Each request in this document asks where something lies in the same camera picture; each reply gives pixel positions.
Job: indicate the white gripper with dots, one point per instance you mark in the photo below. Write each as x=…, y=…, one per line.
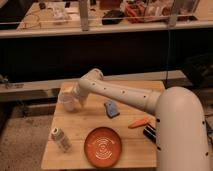
x=80, y=94

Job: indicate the white ceramic cup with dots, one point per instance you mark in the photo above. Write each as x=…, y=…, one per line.
x=68, y=100

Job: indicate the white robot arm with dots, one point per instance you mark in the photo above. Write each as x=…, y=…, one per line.
x=181, y=134

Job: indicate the blue grey sponge block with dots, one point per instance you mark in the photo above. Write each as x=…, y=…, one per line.
x=111, y=109

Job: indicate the white grey bottle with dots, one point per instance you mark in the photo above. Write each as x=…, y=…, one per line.
x=60, y=138

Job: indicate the orange round plate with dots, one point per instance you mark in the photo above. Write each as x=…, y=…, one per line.
x=103, y=147

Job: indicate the wooden table board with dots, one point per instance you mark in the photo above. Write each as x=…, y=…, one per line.
x=137, y=150

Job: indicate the orange toy carrot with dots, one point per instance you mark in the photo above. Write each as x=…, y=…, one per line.
x=139, y=123

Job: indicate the black bag on shelf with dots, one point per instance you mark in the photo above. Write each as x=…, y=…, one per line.
x=112, y=17

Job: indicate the black white striped box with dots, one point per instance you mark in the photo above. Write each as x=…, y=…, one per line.
x=150, y=132

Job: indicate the orange red tool pile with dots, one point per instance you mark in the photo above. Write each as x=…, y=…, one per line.
x=134, y=13

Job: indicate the grey metal rail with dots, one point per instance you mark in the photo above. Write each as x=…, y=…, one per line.
x=50, y=88

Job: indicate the grey metal post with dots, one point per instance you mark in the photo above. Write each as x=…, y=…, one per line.
x=83, y=10

